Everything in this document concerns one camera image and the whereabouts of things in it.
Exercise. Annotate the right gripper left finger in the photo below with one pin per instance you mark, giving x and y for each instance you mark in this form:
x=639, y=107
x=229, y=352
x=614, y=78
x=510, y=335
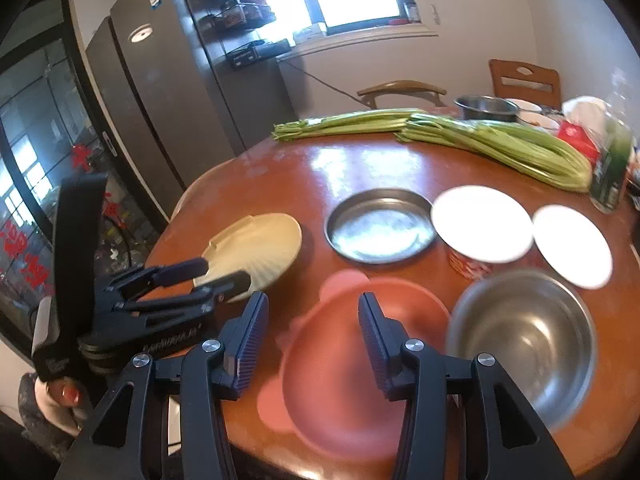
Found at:
x=126, y=436

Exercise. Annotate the curved wooden armchair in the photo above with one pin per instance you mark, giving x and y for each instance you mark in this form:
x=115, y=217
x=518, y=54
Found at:
x=421, y=90

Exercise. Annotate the celery bunch right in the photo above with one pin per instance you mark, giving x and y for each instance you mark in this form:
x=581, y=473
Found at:
x=528, y=150

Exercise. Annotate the black box on shelf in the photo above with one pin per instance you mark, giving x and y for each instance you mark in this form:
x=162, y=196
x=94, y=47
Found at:
x=256, y=51

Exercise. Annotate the celery bunch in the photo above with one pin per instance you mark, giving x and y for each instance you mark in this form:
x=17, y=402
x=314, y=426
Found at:
x=366, y=121
x=528, y=150

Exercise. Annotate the shallow round metal pan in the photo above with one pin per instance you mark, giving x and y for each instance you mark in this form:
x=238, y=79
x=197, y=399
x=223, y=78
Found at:
x=381, y=226

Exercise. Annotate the red paper bowl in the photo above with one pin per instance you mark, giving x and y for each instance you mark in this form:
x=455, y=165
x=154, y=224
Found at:
x=483, y=229
x=573, y=246

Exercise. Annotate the wooden slat-back chair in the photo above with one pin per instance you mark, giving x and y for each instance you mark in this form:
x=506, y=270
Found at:
x=526, y=81

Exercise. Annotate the grey refrigerator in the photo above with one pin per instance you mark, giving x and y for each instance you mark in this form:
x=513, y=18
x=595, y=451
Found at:
x=175, y=102

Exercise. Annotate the white dish with food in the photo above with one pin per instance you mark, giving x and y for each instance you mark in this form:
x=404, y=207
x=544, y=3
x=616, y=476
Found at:
x=531, y=114

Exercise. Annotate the wire spice rack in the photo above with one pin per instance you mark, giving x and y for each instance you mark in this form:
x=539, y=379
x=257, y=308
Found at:
x=241, y=15

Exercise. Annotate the far metal bowl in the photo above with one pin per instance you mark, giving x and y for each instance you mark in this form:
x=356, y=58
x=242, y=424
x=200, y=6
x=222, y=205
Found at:
x=487, y=108

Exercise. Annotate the stainless steel bowl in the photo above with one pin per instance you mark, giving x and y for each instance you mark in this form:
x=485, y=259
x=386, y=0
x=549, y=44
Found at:
x=539, y=330

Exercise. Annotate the celery bunch left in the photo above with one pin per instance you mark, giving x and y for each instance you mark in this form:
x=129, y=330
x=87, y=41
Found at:
x=366, y=121

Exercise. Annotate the pink bear-shaped plate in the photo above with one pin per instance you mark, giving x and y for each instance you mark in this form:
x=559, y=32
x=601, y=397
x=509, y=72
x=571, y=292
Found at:
x=325, y=391

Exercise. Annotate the cream shell-shaped plate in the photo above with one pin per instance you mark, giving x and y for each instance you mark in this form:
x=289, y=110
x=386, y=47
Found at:
x=263, y=246

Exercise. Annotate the red tissue pack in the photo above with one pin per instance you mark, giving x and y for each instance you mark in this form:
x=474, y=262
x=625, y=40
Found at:
x=582, y=125

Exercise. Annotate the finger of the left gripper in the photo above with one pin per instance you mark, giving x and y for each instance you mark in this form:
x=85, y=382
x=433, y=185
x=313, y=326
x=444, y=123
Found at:
x=200, y=301
x=137, y=281

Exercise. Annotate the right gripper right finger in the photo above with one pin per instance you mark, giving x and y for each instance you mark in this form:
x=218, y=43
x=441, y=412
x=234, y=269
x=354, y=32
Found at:
x=502, y=437

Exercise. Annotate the green label plastic bottle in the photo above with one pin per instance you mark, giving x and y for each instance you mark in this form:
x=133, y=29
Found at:
x=609, y=175

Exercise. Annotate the operator hand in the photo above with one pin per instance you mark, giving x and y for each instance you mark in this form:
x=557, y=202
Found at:
x=64, y=403

